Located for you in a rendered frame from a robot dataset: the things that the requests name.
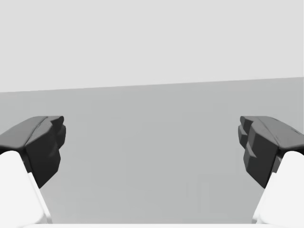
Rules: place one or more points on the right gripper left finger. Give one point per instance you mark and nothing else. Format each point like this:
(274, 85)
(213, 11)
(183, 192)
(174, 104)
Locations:
(35, 147)

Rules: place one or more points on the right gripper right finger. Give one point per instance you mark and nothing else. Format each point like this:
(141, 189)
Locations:
(263, 147)

